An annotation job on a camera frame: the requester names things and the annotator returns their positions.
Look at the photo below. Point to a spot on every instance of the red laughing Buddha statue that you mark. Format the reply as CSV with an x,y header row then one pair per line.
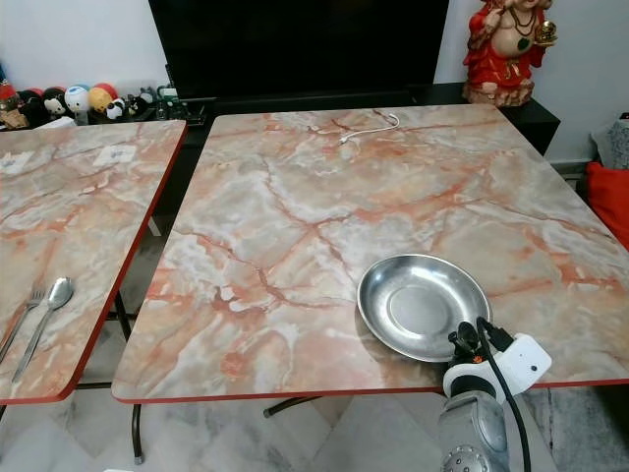
x,y
506,54

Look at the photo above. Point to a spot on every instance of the steel fork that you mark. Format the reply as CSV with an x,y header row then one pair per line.
x,y
28,313

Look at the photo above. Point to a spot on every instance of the orange and yellow round toy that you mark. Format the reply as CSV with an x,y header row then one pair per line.
x,y
101,96

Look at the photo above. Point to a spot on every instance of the grey cloth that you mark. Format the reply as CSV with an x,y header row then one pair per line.
x,y
614,143

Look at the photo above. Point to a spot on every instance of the white paper label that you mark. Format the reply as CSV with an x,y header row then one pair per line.
x,y
115,154

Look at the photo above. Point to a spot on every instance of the white and blue round toy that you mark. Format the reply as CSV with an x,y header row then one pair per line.
x,y
77,98

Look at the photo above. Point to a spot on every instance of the small panda toy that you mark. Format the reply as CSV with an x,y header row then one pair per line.
x,y
115,109

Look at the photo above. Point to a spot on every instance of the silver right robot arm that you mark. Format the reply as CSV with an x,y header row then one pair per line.
x,y
472,433

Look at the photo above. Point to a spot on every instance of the red cushion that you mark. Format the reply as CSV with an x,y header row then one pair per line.
x,y
611,202

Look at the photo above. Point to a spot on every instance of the steel spoon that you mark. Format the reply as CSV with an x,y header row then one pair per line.
x,y
58,293

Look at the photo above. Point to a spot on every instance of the black mouse toy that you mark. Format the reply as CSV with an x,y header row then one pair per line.
x,y
55,102

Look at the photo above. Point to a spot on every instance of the black flat screen television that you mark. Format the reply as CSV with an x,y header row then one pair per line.
x,y
300,44

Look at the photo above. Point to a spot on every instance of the round steel plate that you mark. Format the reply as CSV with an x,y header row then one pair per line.
x,y
421,305

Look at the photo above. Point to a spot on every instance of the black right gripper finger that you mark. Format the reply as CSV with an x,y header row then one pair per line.
x,y
460,330

